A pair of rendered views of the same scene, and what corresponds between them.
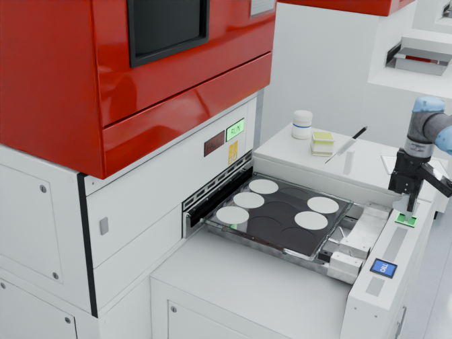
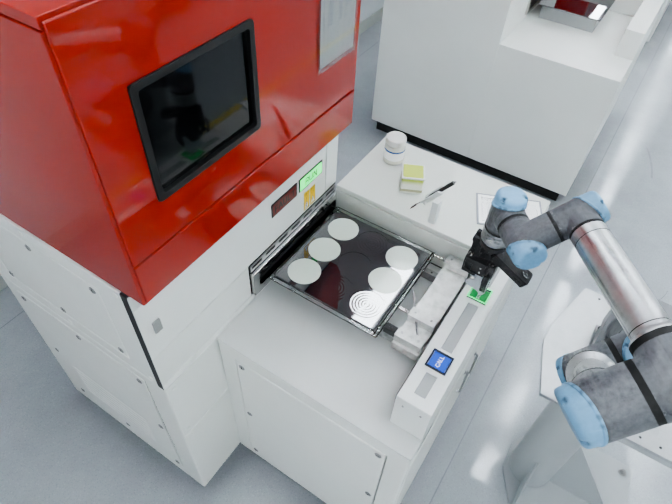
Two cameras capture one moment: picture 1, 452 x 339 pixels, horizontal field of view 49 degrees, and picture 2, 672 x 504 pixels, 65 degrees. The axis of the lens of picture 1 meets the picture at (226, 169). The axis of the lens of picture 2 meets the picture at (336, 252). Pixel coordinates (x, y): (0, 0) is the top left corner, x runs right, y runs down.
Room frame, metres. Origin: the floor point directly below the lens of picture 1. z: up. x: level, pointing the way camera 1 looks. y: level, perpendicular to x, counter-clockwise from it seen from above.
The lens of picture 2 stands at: (0.29, -0.15, 2.12)
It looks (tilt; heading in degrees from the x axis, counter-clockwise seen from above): 48 degrees down; 2
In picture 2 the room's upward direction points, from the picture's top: 4 degrees clockwise
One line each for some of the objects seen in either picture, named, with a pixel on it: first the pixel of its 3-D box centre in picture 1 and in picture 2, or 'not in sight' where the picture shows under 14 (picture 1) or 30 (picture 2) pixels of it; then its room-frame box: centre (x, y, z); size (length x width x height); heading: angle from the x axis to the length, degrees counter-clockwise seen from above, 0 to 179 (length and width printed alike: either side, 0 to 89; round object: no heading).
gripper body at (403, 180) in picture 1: (409, 171); (486, 254); (1.24, -0.51, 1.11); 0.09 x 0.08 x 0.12; 61
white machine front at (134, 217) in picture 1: (187, 181); (254, 245); (1.28, 0.11, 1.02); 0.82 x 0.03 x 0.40; 151
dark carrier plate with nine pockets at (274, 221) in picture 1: (278, 210); (353, 264); (1.35, -0.17, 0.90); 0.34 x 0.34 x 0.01; 61
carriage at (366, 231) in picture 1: (360, 243); (432, 307); (1.24, -0.41, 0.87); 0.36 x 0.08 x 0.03; 151
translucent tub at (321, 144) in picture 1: (321, 143); (411, 179); (1.65, -0.34, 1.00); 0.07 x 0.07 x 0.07; 88
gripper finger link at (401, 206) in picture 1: (402, 207); (475, 284); (1.22, -0.50, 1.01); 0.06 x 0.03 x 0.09; 61
